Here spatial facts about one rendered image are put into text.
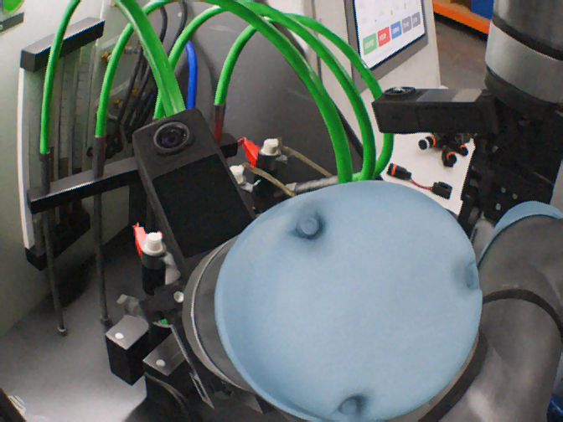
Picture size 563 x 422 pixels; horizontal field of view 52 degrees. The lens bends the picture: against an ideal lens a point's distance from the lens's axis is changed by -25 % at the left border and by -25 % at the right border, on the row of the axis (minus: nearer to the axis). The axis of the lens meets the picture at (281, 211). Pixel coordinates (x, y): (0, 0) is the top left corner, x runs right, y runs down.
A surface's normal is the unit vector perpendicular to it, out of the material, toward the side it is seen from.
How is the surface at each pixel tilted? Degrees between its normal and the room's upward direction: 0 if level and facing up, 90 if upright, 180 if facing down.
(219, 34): 90
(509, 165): 0
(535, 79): 90
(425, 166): 0
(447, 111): 90
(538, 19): 90
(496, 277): 45
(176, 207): 22
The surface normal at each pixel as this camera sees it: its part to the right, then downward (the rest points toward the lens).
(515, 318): -0.04, -0.87
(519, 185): -0.47, 0.45
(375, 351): 0.25, -0.15
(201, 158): 0.02, -0.55
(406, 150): 0.15, -0.81
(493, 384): 0.58, -0.48
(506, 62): -0.83, 0.22
